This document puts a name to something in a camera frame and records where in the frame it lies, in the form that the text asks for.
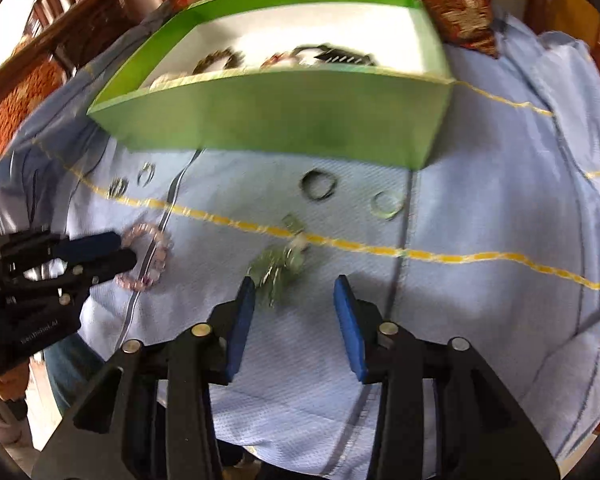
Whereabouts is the green jade charm pendant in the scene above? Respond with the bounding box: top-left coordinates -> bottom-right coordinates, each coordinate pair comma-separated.
247,214 -> 309,308

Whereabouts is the dark metal ring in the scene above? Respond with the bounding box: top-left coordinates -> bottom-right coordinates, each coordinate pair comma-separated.
299,169 -> 339,202

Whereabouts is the brown wooden bead bracelet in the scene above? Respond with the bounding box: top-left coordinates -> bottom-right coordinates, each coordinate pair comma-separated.
191,46 -> 246,76

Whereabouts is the red pink bead bracelet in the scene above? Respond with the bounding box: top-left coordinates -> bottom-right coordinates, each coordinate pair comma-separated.
258,52 -> 301,72

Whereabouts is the black watch band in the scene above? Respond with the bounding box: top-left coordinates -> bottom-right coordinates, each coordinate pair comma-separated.
314,44 -> 376,66

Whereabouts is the silver bangle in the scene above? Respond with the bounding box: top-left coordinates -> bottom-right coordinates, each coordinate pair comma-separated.
289,44 -> 334,66

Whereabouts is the person's left hand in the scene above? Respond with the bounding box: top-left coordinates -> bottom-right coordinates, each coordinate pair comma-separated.
0,361 -> 30,402

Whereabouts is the light blue striped cloth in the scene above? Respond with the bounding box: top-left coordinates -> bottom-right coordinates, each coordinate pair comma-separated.
0,11 -> 600,479

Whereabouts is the orange patterned seat cushion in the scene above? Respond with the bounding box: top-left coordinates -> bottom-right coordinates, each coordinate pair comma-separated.
0,56 -> 67,158

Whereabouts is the green cardboard box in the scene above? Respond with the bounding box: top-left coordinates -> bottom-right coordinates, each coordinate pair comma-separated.
88,0 -> 455,169

